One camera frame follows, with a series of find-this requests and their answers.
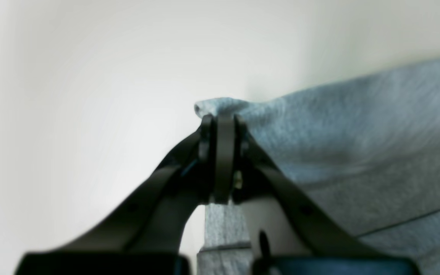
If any left gripper black left finger own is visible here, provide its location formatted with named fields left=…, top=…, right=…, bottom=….
left=16, top=115, right=215, bottom=275

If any grey T-shirt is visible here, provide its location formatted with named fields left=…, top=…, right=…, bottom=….
left=194, top=58, right=440, bottom=275

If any left gripper black right finger own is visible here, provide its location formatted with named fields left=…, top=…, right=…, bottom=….
left=214, top=115, right=421, bottom=275

